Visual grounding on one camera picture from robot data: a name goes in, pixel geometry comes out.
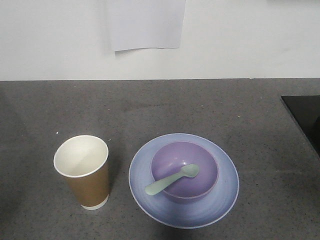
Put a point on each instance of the blue round plate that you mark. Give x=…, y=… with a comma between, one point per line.
x=206, y=211

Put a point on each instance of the white paper sheet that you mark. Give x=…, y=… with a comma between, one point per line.
x=145, y=24

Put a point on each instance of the black glass cooktop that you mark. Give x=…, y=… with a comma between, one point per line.
x=305, y=109

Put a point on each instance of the purple plastic bowl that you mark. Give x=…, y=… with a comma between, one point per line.
x=170, y=158

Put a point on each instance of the mint green plastic spoon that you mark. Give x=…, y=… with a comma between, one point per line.
x=189, y=171

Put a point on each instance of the brown paper cup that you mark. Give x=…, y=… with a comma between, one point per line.
x=83, y=162

